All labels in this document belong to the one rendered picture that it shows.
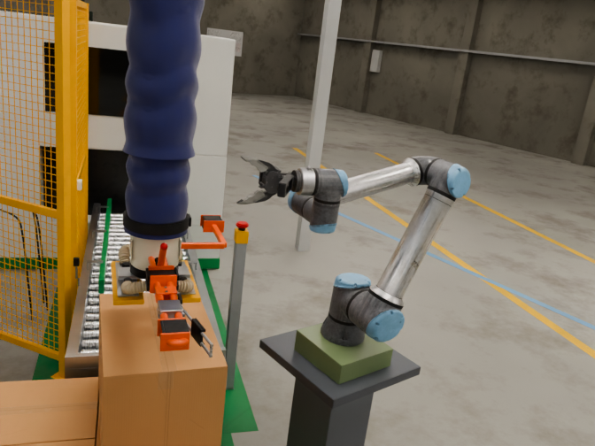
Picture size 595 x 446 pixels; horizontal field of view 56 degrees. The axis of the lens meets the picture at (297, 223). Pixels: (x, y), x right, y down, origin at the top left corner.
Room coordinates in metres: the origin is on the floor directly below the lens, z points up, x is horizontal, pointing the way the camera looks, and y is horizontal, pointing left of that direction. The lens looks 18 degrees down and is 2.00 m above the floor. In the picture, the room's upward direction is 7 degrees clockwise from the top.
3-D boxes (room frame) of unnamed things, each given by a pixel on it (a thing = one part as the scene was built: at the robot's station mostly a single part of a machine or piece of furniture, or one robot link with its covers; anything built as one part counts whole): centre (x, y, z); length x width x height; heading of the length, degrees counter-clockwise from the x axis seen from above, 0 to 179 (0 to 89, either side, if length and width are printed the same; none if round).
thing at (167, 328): (1.32, 0.29, 1.24); 0.08 x 0.07 x 0.05; 21
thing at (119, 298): (1.85, 0.58, 1.14); 0.34 x 0.10 x 0.05; 21
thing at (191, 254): (3.44, 0.65, 0.50); 2.31 x 0.05 x 0.19; 18
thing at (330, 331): (2.18, -0.25, 0.89); 0.19 x 0.19 x 0.10
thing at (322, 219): (1.84, -0.08, 1.46); 0.12 x 0.09 x 0.12; 33
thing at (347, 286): (2.17, -0.26, 1.03); 0.17 x 0.15 x 0.18; 33
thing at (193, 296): (1.92, 0.41, 1.14); 0.34 x 0.10 x 0.05; 21
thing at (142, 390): (1.87, 0.47, 0.74); 0.60 x 0.40 x 0.40; 21
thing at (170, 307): (1.45, 0.33, 1.23); 0.07 x 0.07 x 0.04; 21
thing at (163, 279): (1.65, 0.41, 1.24); 0.10 x 0.08 x 0.06; 111
